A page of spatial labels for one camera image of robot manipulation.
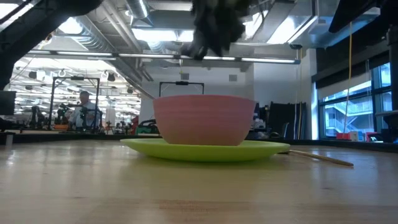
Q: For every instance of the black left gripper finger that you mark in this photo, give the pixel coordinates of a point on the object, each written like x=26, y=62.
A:
x=191, y=50
x=202, y=53

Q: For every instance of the pink bowl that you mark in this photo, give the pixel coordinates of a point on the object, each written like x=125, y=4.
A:
x=203, y=119

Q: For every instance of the lime green plate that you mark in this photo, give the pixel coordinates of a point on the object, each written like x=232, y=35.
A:
x=202, y=152

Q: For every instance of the wooden chopstick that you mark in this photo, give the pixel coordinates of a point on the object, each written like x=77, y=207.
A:
x=323, y=158

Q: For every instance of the long ceiling light strip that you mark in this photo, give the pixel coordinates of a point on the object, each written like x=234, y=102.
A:
x=267, y=60

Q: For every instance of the green bin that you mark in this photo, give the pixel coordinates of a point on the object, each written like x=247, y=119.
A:
x=147, y=128

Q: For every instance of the black folded panels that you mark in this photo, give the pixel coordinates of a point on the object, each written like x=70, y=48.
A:
x=286, y=119

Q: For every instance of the person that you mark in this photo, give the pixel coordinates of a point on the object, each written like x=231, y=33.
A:
x=82, y=113

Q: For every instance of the orange bowl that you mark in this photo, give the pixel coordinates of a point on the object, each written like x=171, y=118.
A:
x=61, y=127

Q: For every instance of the red box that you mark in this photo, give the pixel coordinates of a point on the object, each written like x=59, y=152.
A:
x=342, y=136

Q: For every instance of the white box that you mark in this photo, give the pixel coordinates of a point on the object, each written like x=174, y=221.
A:
x=354, y=136

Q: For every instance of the blue box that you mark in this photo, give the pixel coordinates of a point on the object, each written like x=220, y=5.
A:
x=361, y=137

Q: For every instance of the black monitor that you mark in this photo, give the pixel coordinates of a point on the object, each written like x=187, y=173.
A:
x=7, y=102

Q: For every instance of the black frame stand with camera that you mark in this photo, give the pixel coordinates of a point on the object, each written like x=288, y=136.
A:
x=182, y=83

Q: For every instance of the dome security camera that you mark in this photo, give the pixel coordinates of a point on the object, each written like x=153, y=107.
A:
x=295, y=46

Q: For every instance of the tall black frame stand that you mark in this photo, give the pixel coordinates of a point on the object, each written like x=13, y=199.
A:
x=51, y=102

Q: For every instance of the black vertical post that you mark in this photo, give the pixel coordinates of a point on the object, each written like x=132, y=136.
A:
x=393, y=77

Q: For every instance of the small grey table post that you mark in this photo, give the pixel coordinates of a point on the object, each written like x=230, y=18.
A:
x=9, y=140

